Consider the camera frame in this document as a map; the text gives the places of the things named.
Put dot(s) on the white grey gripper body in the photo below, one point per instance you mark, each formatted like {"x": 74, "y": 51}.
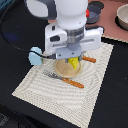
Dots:
{"x": 64, "y": 44}

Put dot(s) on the yellow cheese wedge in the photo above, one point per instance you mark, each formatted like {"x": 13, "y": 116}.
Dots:
{"x": 73, "y": 62}

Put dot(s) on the small grey frying pan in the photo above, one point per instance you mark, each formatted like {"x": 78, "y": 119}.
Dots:
{"x": 94, "y": 8}

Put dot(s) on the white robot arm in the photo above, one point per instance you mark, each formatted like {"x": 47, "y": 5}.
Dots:
{"x": 68, "y": 14}

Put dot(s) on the round wooden plate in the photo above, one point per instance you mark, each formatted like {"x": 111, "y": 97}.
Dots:
{"x": 66, "y": 70}

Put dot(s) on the beige woven placemat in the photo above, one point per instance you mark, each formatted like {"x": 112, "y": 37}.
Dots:
{"x": 70, "y": 103}

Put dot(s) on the cream bowl on stove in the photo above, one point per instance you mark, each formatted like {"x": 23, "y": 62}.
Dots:
{"x": 122, "y": 14}

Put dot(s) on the wooden handled toy knife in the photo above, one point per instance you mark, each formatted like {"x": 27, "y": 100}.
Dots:
{"x": 89, "y": 59}

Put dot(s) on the wooden handled toy fork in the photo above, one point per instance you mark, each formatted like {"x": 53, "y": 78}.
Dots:
{"x": 66, "y": 80}

